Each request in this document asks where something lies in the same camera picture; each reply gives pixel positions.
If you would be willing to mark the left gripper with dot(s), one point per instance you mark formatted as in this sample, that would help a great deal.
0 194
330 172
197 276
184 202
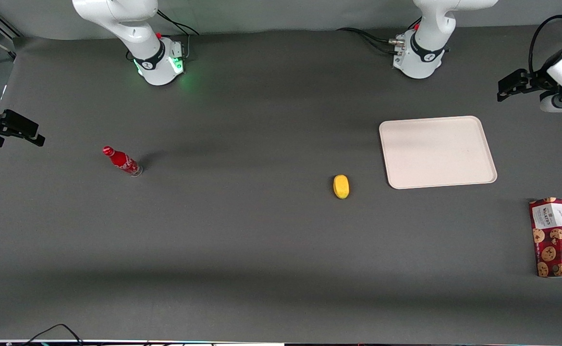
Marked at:
539 81

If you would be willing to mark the beige plastic tray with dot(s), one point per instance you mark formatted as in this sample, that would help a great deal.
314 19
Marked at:
437 151

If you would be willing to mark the red cookie box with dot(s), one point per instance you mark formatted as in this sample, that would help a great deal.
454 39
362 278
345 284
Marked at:
551 238

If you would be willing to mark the red cola bottle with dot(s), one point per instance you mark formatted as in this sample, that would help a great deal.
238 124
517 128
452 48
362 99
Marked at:
123 161

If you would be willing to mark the yellow sponge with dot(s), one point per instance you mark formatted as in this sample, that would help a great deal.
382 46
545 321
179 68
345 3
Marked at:
341 187

